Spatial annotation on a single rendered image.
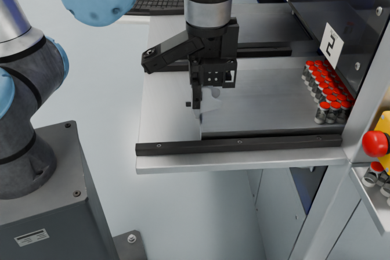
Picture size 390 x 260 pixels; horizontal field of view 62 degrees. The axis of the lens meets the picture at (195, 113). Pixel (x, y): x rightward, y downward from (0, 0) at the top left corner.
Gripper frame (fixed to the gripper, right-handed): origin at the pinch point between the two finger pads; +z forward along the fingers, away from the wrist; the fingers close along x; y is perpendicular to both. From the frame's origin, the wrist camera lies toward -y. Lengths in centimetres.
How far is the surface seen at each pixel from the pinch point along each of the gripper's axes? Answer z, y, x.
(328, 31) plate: -12.6, 28.2, 9.4
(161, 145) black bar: 1.5, -6.5, -7.5
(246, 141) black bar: 1.4, 9.7, -7.4
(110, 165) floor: 92, -40, 65
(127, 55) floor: 92, -42, 177
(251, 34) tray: 3.1, 19.7, 38.8
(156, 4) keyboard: 9, -10, 76
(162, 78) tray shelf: 3.6, -6.8, 17.8
